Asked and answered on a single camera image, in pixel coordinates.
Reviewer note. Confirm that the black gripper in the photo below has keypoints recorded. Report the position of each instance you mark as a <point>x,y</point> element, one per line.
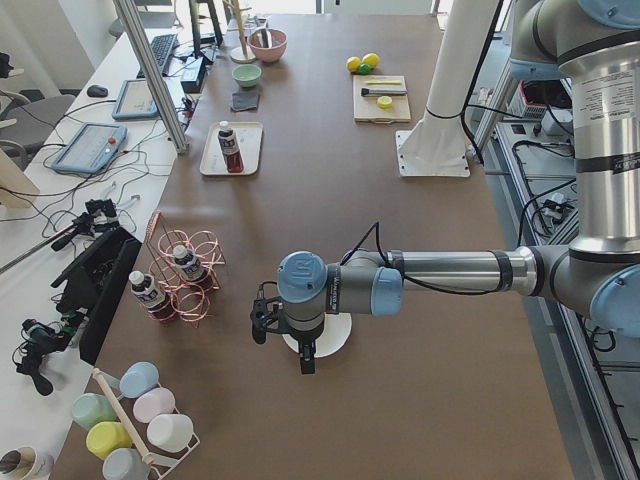
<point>303,345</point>

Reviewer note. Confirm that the white round plate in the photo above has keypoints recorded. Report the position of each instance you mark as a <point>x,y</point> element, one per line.
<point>336,331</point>

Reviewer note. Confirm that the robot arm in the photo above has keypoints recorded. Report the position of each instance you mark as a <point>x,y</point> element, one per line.
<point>594,44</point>

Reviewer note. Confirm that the white rectangular tray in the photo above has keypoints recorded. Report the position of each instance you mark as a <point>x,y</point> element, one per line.
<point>244,143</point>

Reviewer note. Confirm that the dark sauce bottle on tray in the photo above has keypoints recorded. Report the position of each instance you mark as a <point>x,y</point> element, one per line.
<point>230,149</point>

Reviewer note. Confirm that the bottle in rack rear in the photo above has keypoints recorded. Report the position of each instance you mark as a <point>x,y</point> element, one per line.
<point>189,263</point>

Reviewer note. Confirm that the bottle in rack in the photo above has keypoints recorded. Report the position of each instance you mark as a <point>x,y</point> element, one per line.
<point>152,296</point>
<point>189,263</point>

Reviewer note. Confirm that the white cup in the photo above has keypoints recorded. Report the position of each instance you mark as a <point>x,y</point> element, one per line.
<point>170,432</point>

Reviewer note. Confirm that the pink cup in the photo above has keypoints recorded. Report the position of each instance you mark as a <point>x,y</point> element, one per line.
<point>157,401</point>

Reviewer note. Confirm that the blue cup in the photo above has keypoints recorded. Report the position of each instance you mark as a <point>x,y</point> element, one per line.
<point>139,378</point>

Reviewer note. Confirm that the bottle in rack front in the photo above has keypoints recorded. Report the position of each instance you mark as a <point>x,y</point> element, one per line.
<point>152,296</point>

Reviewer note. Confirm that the grey cup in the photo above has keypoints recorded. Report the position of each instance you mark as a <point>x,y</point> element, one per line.
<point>125,464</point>

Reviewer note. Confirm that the yellow cup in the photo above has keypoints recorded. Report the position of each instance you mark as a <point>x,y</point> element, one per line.
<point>105,437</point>

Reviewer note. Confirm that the green cup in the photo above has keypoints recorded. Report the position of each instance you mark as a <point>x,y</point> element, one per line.
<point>90,409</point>

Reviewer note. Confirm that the black open case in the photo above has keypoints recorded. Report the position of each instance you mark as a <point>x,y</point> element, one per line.
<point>95,281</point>

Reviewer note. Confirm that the dark grey cloth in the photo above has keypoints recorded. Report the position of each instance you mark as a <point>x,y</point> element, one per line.
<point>244,101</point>

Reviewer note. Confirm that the half lemon slice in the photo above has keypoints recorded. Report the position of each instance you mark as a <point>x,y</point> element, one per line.
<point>384,102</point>

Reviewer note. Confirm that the wooden cutting board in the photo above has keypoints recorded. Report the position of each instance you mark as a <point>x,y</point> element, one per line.
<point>366,110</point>

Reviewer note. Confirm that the yellow peeler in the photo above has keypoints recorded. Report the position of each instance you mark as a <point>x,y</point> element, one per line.
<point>383,81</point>

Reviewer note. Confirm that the green bowl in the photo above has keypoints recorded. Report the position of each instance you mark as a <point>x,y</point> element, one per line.
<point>247,75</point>

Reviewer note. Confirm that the green lime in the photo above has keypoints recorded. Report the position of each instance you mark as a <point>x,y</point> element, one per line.
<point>364,69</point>

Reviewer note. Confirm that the yellow lemon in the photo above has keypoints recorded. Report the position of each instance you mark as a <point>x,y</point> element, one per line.
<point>353,63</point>
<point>371,59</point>

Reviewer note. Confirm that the teach pendant near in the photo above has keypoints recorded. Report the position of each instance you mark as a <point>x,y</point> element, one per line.
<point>92,148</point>

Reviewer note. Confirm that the teach pendant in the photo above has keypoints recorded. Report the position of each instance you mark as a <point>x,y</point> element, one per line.
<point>134,102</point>
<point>92,148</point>

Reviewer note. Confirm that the paper cup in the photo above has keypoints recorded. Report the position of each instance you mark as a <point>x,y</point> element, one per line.
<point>26,463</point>

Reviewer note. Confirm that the teach pendant far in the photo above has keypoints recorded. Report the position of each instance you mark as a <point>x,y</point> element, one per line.
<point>134,102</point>

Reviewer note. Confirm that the wooden mug tree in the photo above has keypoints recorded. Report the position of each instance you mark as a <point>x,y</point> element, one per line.
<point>238,11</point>

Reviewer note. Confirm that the pink bowl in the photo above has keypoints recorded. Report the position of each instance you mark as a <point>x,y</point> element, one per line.
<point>268,44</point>

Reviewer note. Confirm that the black computer mouse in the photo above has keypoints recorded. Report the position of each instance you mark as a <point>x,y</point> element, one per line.
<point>97,91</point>

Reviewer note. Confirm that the black keyboard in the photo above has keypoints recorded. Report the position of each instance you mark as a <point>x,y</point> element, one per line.
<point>162,47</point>

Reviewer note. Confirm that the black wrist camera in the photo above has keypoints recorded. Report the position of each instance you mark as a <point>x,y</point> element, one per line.
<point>265,314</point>

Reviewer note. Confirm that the copper wire bottle rack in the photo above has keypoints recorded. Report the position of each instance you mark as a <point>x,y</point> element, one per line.
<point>192,301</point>

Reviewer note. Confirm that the white wire cup rack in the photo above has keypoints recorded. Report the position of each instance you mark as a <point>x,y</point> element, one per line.
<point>161,465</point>

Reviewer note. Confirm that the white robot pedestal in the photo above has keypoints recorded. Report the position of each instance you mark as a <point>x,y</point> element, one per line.
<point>437,144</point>

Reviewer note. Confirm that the knife with black handle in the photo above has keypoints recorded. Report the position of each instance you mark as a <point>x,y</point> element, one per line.
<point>376,92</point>

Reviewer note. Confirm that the aluminium frame post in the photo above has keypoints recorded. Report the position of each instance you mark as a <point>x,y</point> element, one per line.
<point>131,21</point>

